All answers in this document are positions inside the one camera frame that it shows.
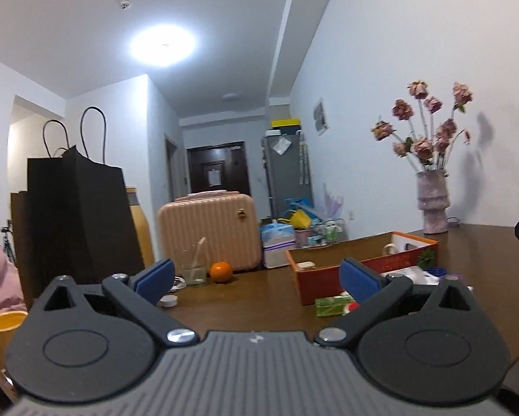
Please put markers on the white tape roll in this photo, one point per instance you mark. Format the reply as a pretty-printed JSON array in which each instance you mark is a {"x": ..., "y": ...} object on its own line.
[{"x": 388, "y": 249}]

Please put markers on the black paper bag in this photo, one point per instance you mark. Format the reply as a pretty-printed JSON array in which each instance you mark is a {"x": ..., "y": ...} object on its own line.
[{"x": 77, "y": 225}]

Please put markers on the cream square jar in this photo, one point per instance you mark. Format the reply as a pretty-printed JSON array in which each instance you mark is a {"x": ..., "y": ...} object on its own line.
[{"x": 307, "y": 264}]

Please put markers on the yellow thermos jug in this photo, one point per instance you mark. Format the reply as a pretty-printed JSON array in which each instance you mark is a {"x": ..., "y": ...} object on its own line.
[{"x": 140, "y": 229}]

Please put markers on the orange cardboard box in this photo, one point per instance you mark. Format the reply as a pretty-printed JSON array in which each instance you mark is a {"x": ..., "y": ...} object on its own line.
[{"x": 328, "y": 279}]

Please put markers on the green tissue packet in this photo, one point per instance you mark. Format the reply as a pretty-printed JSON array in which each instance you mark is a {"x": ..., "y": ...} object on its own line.
[{"x": 331, "y": 305}]

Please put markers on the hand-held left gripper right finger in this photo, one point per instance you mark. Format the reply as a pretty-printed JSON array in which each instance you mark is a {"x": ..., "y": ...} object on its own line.
[{"x": 359, "y": 279}]

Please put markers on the pale pink textured vase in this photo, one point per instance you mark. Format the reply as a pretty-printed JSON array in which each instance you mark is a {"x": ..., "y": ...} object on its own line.
[{"x": 434, "y": 201}]

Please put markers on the clear glass jars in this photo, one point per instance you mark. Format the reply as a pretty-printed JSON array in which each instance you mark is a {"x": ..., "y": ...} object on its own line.
[{"x": 329, "y": 232}]

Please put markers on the yellow box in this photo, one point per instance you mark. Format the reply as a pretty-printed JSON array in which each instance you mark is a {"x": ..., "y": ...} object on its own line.
[{"x": 285, "y": 123}]

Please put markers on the clear glass with straw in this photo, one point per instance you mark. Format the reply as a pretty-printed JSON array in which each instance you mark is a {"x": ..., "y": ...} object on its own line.
[{"x": 192, "y": 266}]

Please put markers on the black tripod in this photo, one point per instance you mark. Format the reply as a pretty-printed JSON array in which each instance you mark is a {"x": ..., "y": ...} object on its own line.
[{"x": 8, "y": 242}]

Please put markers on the dried pink flower bouquet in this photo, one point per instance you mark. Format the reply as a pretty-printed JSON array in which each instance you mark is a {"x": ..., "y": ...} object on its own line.
[{"x": 424, "y": 143}]

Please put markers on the pink ribbed suitcase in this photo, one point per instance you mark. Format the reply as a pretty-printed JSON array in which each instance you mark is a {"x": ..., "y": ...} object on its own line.
[{"x": 211, "y": 229}]

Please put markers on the round ceiling light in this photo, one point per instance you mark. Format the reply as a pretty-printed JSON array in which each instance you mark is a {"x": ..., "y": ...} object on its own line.
[{"x": 162, "y": 46}]

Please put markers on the grey refrigerator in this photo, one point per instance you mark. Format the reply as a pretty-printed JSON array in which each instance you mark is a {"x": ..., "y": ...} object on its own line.
[{"x": 287, "y": 177}]

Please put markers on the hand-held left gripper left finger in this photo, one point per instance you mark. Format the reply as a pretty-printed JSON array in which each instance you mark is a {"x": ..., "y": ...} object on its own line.
[{"x": 155, "y": 279}]

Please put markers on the white flat packet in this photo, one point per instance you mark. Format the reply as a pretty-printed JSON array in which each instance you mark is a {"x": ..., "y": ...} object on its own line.
[{"x": 409, "y": 274}]

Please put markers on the dark brown door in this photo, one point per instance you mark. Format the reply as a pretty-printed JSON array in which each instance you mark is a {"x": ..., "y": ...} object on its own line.
[{"x": 218, "y": 167}]

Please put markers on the orange fruit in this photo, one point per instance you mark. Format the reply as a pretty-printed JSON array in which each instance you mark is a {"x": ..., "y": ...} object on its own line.
[{"x": 220, "y": 272}]

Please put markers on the smoke detector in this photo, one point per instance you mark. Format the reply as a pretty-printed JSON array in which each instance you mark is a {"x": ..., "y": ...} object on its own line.
[{"x": 124, "y": 4}]

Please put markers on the wall electrical panel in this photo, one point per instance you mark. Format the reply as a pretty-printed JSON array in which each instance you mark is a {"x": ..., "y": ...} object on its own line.
[{"x": 321, "y": 115}]

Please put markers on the white round lid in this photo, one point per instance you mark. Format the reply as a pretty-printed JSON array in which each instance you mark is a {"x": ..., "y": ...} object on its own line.
[{"x": 168, "y": 301}]

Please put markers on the pink cup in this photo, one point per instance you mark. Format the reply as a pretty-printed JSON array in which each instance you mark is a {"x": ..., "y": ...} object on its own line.
[{"x": 302, "y": 237}]

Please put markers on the yellow mug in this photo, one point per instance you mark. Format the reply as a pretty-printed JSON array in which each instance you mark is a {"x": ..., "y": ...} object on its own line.
[{"x": 1, "y": 333}]

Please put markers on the white purple storage box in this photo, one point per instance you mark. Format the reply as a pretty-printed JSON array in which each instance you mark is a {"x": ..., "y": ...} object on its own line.
[{"x": 279, "y": 255}]

